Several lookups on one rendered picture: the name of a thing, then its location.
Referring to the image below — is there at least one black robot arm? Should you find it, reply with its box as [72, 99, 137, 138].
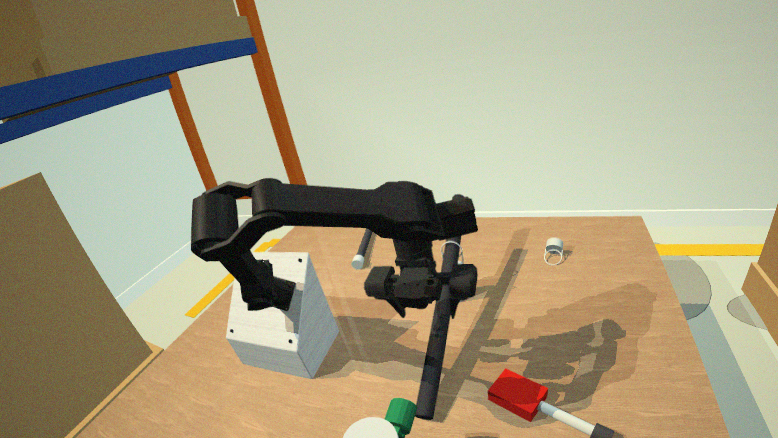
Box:
[191, 178, 478, 311]

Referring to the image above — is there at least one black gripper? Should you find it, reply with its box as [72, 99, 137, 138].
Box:
[364, 241, 477, 319]

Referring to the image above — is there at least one green faceted cup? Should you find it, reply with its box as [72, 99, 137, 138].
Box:
[384, 398, 417, 438]

